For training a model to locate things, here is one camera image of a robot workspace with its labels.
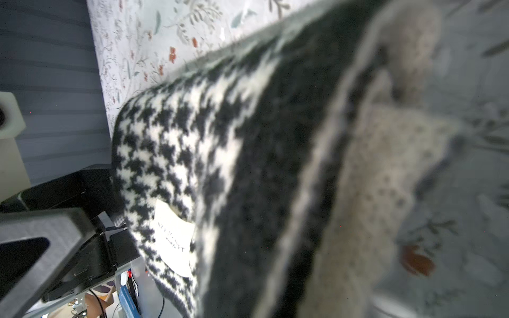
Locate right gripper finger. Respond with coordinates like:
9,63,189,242
1,208,95,317

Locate houndstooth scarf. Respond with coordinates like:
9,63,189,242
112,1,462,317

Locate floral table cloth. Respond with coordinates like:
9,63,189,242
88,1,508,317

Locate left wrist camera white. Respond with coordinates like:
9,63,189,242
1,91,30,201

